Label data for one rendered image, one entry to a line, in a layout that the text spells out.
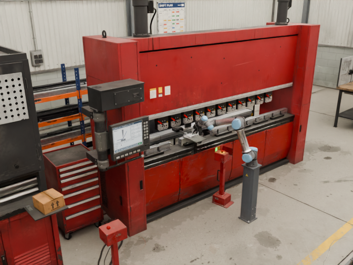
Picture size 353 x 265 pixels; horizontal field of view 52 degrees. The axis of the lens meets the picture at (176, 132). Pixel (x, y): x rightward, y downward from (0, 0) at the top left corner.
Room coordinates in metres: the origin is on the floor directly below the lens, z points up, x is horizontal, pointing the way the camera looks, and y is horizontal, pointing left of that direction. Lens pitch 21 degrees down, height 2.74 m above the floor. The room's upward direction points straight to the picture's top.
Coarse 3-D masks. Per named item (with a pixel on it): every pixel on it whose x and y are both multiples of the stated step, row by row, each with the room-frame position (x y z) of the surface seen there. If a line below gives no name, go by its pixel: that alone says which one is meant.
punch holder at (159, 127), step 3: (162, 117) 4.21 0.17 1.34; (165, 117) 4.24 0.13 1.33; (156, 120) 4.20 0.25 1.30; (159, 120) 4.18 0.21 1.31; (162, 120) 4.21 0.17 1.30; (165, 120) 4.24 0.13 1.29; (156, 123) 4.21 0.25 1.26; (159, 123) 4.18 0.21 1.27; (162, 123) 4.21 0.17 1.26; (165, 123) 4.24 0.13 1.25; (156, 126) 4.21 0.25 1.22; (159, 126) 4.18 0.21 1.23; (162, 126) 4.22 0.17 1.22; (165, 126) 4.24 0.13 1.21; (156, 129) 4.22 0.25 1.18; (159, 129) 4.18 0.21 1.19; (162, 129) 4.21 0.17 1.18
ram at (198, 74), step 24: (192, 48) 4.50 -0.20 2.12; (216, 48) 4.74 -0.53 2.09; (240, 48) 5.00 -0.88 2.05; (264, 48) 5.31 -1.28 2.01; (288, 48) 5.65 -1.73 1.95; (144, 72) 4.07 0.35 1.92; (168, 72) 4.27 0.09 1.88; (192, 72) 4.50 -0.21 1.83; (216, 72) 4.75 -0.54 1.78; (240, 72) 5.02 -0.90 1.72; (264, 72) 5.33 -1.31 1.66; (288, 72) 5.69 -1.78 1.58; (144, 96) 4.07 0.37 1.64; (168, 96) 4.27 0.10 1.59; (192, 96) 4.50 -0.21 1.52; (216, 96) 4.76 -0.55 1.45
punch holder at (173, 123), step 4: (168, 116) 4.34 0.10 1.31; (172, 116) 4.31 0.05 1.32; (176, 116) 4.34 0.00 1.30; (180, 116) 4.38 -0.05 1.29; (168, 120) 4.35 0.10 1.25; (172, 120) 4.30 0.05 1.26; (176, 120) 4.34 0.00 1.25; (180, 120) 4.38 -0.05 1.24; (168, 124) 4.35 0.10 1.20; (172, 124) 4.30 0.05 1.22; (176, 124) 4.34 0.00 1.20; (180, 124) 4.38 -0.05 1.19
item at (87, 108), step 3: (81, 108) 3.48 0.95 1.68; (84, 108) 3.42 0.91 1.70; (87, 108) 3.42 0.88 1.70; (84, 111) 3.43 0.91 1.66; (87, 111) 3.37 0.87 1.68; (90, 111) 3.32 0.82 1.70; (93, 111) 3.31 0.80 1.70; (84, 114) 3.43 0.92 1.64; (87, 114) 3.37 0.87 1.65; (90, 114) 3.32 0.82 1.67; (90, 117) 3.32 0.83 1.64; (93, 117) 3.30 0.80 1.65
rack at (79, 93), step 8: (64, 64) 5.65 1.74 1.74; (64, 72) 5.66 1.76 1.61; (64, 80) 5.65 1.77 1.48; (80, 88) 5.30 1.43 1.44; (56, 96) 5.05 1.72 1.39; (64, 96) 5.13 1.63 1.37; (72, 96) 5.21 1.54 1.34; (80, 96) 5.29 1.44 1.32; (80, 104) 5.28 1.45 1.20; (80, 112) 5.28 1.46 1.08; (48, 120) 4.97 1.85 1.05; (56, 120) 5.02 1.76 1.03; (64, 120) 5.10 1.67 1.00; (80, 120) 5.26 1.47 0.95; (80, 128) 5.28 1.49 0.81; (80, 136) 5.25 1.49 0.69; (88, 136) 5.33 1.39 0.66; (48, 144) 4.92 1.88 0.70; (56, 144) 4.99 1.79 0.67; (72, 144) 5.66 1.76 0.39
